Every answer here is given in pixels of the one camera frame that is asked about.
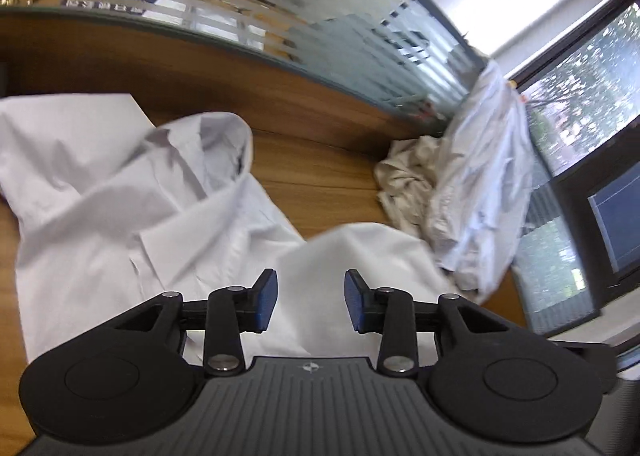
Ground wooden desk divider panel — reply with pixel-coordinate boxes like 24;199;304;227
0;15;451;158

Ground white dress shirt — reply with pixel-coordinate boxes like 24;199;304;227
0;93;451;368

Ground window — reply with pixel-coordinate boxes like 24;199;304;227
505;0;640;178

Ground computer monitor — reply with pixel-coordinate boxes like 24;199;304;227
585;171;640;283

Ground crumpled beige garment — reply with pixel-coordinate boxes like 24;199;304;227
375;136;452;240

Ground pile of white garments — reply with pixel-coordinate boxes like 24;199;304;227
425;59;532;305

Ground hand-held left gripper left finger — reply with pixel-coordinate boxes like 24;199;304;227
102;269;278;378

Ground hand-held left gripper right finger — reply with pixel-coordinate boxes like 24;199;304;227
344;269;521;378

